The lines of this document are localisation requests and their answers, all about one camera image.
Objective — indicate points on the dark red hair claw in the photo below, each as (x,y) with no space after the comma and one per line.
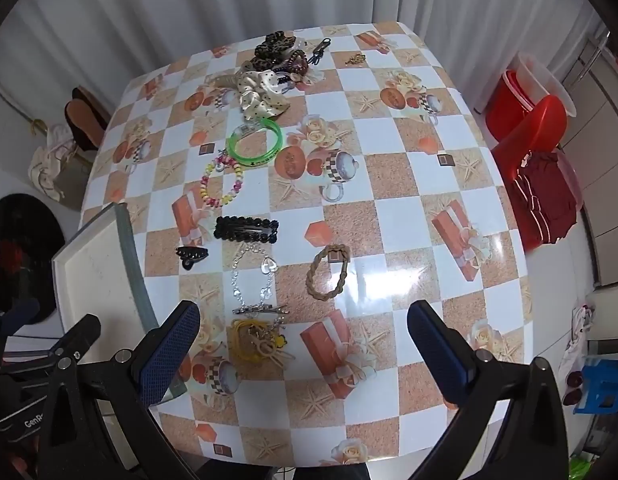
(296,63)

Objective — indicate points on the dark metal barrette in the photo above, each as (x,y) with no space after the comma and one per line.
(261,310)

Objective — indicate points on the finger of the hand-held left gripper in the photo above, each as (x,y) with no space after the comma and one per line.
(81,332)
(16,312)

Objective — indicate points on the black metal clip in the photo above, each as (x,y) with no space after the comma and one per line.
(319,51)

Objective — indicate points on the dark red garment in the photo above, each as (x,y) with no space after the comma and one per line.
(544,195)

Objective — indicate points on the cream cloth bag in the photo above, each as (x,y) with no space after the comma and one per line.
(54,165)

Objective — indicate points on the white washing machine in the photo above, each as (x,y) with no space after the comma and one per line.
(19,255)

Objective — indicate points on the cream dotted satin scrunchie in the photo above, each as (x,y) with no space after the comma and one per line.
(264,95)

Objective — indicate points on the leopard print scrunchie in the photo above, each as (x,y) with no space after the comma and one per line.
(273,50)

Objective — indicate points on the small gold jewelry piece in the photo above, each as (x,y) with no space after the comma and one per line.
(355,58)

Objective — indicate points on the white curtain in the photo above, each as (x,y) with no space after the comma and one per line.
(189,10)

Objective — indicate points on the red plastic bucket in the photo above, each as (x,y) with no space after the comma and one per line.
(504,110)

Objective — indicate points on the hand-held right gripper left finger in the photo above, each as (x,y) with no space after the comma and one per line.
(169,355)

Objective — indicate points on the red plastic stool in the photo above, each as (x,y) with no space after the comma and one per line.
(534,130)

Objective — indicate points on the clear plastic tub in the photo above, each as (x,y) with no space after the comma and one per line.
(544,80)

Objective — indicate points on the tan slipper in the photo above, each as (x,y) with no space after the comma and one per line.
(84,127)

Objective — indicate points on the black beaded snap clip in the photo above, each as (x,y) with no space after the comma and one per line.
(246,230)

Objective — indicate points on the blue plastic stool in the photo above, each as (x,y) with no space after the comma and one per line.
(604,390)

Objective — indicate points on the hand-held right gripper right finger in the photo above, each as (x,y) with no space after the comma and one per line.
(439,355)

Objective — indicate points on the small black claw clip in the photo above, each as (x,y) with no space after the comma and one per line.
(191,256)

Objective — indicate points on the beige bow hair clip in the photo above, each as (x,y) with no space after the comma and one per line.
(271,350)

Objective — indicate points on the beige striped ribbon bow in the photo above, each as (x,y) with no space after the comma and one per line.
(228,81)

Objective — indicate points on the white rectangular tray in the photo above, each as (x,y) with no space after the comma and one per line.
(99,280)

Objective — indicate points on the dark brown slipper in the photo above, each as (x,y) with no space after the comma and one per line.
(91,97)

